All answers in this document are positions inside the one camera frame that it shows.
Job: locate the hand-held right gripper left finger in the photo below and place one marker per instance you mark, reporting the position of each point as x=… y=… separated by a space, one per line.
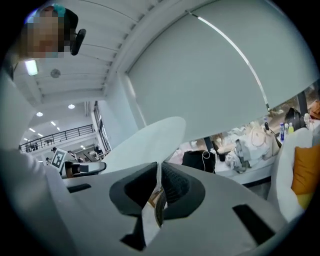
x=100 y=212

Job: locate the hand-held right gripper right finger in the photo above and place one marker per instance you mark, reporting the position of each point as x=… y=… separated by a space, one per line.
x=212 y=225

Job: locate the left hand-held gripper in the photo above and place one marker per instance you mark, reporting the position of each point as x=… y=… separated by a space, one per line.
x=58 y=158

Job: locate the dark wicker chair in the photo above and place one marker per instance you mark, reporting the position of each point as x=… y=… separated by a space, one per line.
x=160 y=210

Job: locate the white round armchair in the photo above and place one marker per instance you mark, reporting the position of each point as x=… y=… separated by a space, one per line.
x=282 y=175

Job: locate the black balcony railing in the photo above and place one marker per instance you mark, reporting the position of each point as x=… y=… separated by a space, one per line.
x=65 y=136

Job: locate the black jacket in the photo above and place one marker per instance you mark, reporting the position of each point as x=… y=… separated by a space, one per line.
x=195 y=161

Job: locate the round downlight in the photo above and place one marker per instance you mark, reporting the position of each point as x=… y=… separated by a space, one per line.
x=71 y=106
x=39 y=114

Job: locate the grey cloth pile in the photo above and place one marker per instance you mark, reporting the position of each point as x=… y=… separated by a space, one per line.
x=241 y=155

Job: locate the pink translucent bag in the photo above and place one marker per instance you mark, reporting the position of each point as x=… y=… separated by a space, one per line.
x=178 y=156

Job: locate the yellow pillow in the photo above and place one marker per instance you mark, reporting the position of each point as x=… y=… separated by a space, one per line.
x=305 y=201

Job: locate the round ceiling detector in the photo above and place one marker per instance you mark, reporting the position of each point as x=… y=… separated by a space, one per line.
x=55 y=73

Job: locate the orange pillow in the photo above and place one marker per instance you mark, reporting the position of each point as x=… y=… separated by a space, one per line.
x=307 y=170

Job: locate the blue bottle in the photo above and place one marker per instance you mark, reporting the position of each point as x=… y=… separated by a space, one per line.
x=282 y=132

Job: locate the long ceiling light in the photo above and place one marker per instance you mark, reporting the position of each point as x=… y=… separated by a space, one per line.
x=31 y=67

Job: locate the yellow bottle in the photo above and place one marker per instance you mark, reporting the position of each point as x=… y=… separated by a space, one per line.
x=290 y=128

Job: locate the grey roller blind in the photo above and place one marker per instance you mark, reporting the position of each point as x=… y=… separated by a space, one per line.
x=187 y=75
x=275 y=50

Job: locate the black backpack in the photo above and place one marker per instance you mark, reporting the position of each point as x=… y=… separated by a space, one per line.
x=295 y=118

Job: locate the person's head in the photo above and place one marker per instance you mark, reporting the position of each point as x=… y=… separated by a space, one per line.
x=45 y=32

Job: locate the orange cloth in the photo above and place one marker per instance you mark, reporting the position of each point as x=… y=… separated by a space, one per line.
x=315 y=110

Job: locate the teal hair clip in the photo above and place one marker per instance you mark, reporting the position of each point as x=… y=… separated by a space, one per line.
x=57 y=10

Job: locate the black head-worn camera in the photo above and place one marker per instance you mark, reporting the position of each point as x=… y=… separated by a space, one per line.
x=78 y=42

